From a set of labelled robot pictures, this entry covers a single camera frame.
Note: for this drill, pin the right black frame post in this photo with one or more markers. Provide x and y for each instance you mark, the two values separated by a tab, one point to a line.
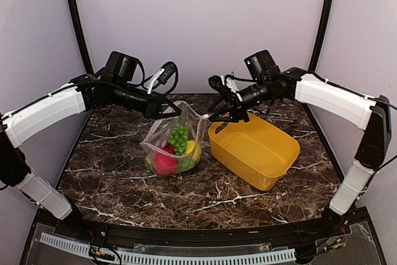
320	36

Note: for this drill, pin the clear zip top bag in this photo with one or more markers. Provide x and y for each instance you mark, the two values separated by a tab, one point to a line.
158	136

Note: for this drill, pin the black frame post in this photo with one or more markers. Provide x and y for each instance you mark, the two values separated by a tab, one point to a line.
320	36
79	34

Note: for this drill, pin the yellow toy apple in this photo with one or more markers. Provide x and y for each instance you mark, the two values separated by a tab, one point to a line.
194	148

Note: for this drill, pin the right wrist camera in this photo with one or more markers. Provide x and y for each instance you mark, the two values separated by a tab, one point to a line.
226	86

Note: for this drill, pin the green toy cabbage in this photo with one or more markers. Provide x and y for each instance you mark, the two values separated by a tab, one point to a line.
185	164

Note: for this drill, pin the left black frame post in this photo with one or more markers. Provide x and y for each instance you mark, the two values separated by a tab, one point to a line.
79	34

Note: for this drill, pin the white slotted cable duct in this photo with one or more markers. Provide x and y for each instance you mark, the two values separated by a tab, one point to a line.
166	255

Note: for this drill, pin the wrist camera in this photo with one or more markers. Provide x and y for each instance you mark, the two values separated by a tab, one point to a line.
226	86
162	76

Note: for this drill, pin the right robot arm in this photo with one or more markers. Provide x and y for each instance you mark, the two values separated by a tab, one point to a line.
267	83

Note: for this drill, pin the green toy grapes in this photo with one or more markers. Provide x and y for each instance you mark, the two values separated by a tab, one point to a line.
179	138

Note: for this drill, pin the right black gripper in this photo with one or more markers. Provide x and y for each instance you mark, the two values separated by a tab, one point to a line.
234	106

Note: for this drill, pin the black front rail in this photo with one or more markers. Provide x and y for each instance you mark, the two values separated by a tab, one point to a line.
300	234

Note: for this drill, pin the red toy apple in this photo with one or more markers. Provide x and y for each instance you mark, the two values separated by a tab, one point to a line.
169	149

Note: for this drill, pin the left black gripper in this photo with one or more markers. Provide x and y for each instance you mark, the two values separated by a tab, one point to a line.
154	107

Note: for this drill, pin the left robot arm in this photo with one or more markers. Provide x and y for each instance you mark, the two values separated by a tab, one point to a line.
111	85

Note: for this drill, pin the yellow plastic basket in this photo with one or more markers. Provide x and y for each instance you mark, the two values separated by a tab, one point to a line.
256	151

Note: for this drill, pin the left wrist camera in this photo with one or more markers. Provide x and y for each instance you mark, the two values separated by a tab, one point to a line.
162	76

